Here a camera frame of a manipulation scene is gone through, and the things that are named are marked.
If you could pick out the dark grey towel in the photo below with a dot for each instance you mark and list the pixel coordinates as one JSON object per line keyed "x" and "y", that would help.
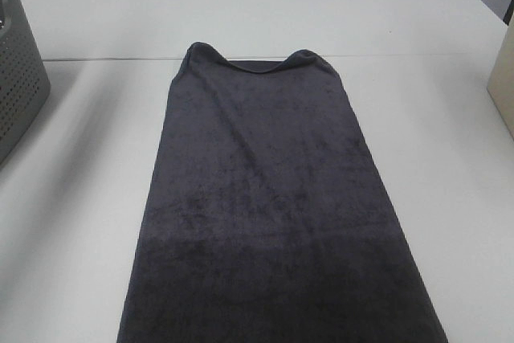
{"x": 266, "y": 219}

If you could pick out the grey perforated plastic basket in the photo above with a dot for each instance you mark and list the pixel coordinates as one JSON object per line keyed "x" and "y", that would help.
{"x": 25, "y": 85}

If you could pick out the beige box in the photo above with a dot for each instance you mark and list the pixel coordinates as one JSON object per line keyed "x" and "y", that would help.
{"x": 500, "y": 83}

